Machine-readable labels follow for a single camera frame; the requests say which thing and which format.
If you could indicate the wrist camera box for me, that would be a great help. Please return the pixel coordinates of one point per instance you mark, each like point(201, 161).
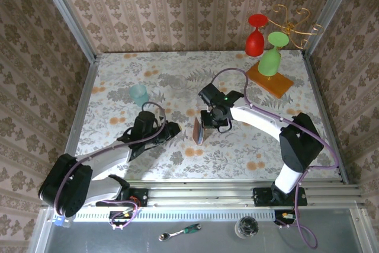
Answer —
point(145, 121)
point(210, 94)

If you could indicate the blue plastic connector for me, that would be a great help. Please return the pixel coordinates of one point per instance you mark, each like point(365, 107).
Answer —
point(60, 222)

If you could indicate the round jar of screws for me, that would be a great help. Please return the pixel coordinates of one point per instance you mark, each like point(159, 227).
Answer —
point(246, 227)

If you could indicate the red wine glass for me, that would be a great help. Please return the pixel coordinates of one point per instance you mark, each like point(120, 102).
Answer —
point(254, 42)

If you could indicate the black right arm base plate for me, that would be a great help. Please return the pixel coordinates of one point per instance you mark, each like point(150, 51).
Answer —
point(262, 196)

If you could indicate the clear glass tumbler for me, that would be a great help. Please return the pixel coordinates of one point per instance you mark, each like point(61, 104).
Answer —
point(178, 83)

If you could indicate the aluminium side rail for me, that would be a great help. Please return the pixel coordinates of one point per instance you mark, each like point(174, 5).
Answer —
point(315, 87)
point(84, 96)

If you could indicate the green wine glass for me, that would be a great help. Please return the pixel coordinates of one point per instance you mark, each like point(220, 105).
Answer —
point(269, 62)

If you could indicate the orange wooden rack base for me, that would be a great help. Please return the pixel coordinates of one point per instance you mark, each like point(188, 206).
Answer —
point(279, 85)

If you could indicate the black power connector block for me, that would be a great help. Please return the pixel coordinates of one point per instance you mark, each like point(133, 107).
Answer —
point(118, 214)
point(279, 216)

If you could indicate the grey metal shelf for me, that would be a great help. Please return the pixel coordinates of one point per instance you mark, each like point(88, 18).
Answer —
point(207, 244)

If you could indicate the aluminium mounting rail beam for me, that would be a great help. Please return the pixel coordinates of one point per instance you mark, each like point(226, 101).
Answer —
point(201, 193)

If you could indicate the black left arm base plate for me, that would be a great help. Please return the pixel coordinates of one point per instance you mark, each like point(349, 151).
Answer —
point(142, 196)

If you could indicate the aluminium frame post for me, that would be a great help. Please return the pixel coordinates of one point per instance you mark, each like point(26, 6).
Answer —
point(331, 7)
point(67, 13)

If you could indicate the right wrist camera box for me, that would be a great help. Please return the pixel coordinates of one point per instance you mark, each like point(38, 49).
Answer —
point(210, 94)

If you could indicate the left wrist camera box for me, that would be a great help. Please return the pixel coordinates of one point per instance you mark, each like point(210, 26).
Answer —
point(145, 121)

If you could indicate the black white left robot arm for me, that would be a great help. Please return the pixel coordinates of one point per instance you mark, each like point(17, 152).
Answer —
point(106, 158)

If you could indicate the frosted teal cup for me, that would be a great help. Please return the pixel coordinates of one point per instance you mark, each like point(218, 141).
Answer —
point(139, 95)

